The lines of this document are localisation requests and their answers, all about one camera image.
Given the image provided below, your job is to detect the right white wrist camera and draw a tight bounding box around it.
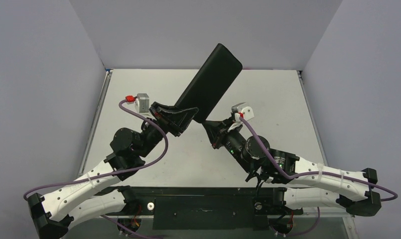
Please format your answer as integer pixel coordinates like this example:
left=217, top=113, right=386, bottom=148
left=231, top=102, right=255, bottom=121

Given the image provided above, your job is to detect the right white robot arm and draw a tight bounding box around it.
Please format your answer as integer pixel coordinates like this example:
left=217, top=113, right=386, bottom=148
left=202, top=119, right=382, bottom=217

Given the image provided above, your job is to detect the aluminium frame rail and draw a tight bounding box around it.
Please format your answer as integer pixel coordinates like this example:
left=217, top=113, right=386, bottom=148
left=77, top=69, right=113, bottom=177

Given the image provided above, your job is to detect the purple cable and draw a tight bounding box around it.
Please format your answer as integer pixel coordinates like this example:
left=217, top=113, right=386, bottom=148
left=23, top=100, right=169, bottom=239
left=235, top=112, right=399, bottom=237

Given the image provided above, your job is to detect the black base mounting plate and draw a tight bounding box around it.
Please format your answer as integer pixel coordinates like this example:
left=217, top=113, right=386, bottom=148
left=113, top=187, right=303, bottom=230

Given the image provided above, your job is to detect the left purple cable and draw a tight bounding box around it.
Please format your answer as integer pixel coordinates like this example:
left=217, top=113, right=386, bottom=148
left=23, top=100, right=169, bottom=239

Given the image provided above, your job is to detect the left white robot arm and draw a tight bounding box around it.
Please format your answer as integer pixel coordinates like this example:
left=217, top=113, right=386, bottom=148
left=23, top=103, right=199, bottom=239

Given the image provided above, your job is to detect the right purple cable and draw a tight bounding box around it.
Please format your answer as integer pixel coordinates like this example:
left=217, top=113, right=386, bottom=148
left=235, top=112, right=399, bottom=237

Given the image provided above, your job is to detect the black zippered tool case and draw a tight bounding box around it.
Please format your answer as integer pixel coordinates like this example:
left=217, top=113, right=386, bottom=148
left=175, top=43, right=243, bottom=123

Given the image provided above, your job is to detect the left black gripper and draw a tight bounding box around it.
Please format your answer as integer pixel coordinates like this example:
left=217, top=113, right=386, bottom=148
left=136, top=102, right=197, bottom=158

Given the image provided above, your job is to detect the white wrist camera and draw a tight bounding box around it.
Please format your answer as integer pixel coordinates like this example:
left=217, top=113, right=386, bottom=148
left=231, top=102, right=255, bottom=121
left=134, top=93, right=150, bottom=115

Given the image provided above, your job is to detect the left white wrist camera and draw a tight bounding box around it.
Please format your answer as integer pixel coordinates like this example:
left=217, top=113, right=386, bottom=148
left=134, top=93, right=150, bottom=115

